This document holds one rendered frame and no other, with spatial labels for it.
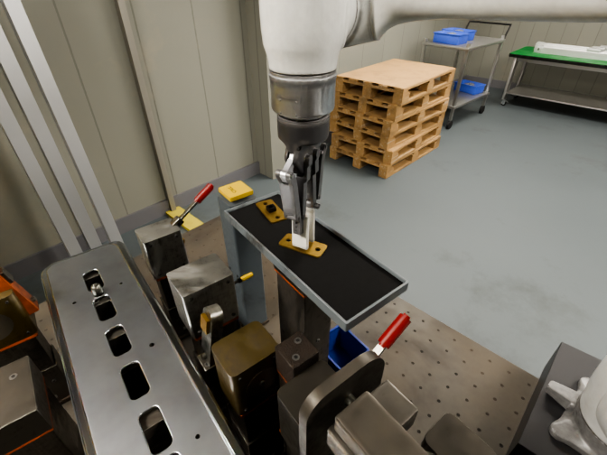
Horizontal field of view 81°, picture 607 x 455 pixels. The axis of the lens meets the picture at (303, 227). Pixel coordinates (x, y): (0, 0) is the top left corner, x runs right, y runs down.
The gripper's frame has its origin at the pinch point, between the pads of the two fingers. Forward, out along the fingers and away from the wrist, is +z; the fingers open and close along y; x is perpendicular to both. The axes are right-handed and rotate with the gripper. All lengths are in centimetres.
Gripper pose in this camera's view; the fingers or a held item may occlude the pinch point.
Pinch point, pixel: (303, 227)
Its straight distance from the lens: 62.5
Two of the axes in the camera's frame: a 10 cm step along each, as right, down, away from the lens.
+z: 0.0, 8.1, 5.8
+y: -4.6, 5.2, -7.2
